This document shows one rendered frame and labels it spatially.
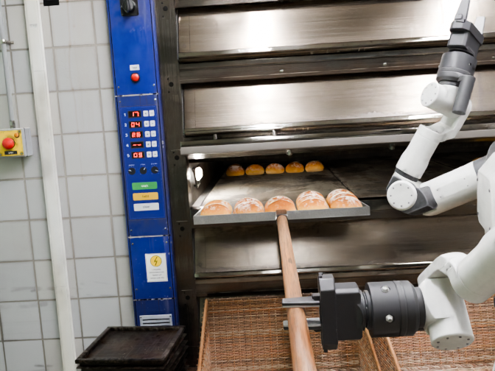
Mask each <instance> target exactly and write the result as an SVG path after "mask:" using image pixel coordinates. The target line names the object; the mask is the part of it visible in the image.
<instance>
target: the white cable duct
mask: <svg viewBox="0 0 495 371"><path fill-rule="evenodd" d="M24 8H25V15H26V22H27V35H28V42H29V56H30V62H31V70H32V83H33V91H34V97H35V111H36V118H37V125H38V138H39V145H40V153H41V165H42V173H43V186H44V194H45V200H46V214H47V221H48V228H49V241H50V248H51V256H52V268H53V276H54V283H55V296H56V303H57V317H58V324H59V331H60V344H61V351H62V359H63V371H77V369H76V368H77V364H75V360H76V359H77V357H76V350H75V342H74V329H73V321H72V314H71V301H70V293H69V279H68V272H67V264H66V251H65V244H64V236H63V223H62V215H61V207H60V194H59V187H58V179H57V166H56V158H55V145H54V137H53V130H52V116H51V109H50V101H49V88H48V80H47V73H46V59H45V52H44V44H43V31H42V23H41V10H40V2H39V0H24Z"/></svg>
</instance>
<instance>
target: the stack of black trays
mask: <svg viewBox="0 0 495 371"><path fill-rule="evenodd" d="M185 329H186V326H185V325H172V326H108V327H107V328H106V329H105V330H104V331H103V332H102V333H101V334H100V335H99V336H98V337H97V338H96V339H95V340H94V341H93V342H92V343H91V344H90V345H89V346H88V347H87V348H86V349H85V350H84V351H83V352H82V353H81V354H80V355H79V356H78V358H77V359H76V360H75V364H80V365H79V366H78V367H77V368H76V369H81V371H187V369H188V368H189V365H184V364H185V363H186V361H187V358H185V357H186V356H187V354H188V353H185V352H186V350H187V348H188V345H186V343H187V342H188V340H184V338H185V336H186V334H187V333H183V332H184V331H185Z"/></svg>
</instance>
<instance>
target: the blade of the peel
mask: <svg viewBox="0 0 495 371"><path fill-rule="evenodd" d="M292 201H293V203H294V205H295V209H296V211H287V217H288V219H314V218H329V217H342V216H369V215H370V206H368V205H366V204H365V203H363V202H361V201H360V202H361V203H362V207H352V208H330V207H329V208H326V209H311V210H298V209H297V207H296V205H297V204H296V199H293V200H292ZM261 203H262V205H263V207H265V205H266V203H267V201H266V202H261ZM229 204H230V205H231V207H232V210H233V211H232V213H231V214H218V215H205V216H201V215H200V213H201V211H202V209H203V208H204V207H203V208H201V209H200V210H199V211H198V212H197V213H196V214H195V215H194V216H193V218H194V225H206V224H219V223H234V222H260V221H274V220H275V215H276V213H275V211H272V212H258V213H233V212H234V206H235V204H236V203H229ZM327 205H328V204H327ZM328 206H329V205H328ZM264 211H265V209H264Z"/></svg>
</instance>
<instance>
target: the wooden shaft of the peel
mask: <svg viewBox="0 0 495 371"><path fill-rule="evenodd" d="M277 224H278V237H279V244H280V251H281V265H282V272H283V279H284V293H285V298H292V297H302V294H301V287H300V283H299V279H298V271H297V267H296V263H295V256H294V252H293V248H292V241H291V237H290V233H289V226H288V222H287V218H286V217H285V216H284V215H280V216H279V217H278V218H277ZM287 320H288V328H289V340H290V348H291V355H292V368H293V371H317V369H316V365H315V358H314V354H313V350H312V343H311V339H310V335H309V328H308V324H307V320H306V313H305V308H304V307H303V308H287Z"/></svg>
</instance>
